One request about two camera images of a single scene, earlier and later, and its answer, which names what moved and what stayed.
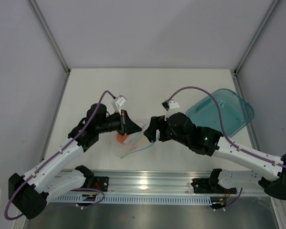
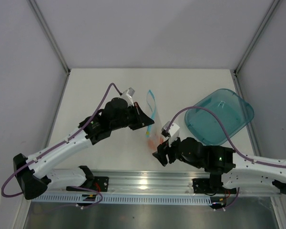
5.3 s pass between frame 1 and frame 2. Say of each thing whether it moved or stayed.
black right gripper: moved
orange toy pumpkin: moved
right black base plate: stayed
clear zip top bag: moved
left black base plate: stayed
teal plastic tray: stayed
